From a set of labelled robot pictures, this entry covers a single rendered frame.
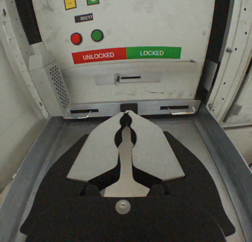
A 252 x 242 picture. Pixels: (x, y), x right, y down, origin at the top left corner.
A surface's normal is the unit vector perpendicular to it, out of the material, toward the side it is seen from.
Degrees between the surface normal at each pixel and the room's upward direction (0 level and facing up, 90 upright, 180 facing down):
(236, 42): 90
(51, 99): 90
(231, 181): 0
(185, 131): 0
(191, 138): 0
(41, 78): 90
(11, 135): 90
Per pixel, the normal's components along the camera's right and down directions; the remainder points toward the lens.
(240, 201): -0.05, -0.77
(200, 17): 0.00, 0.63
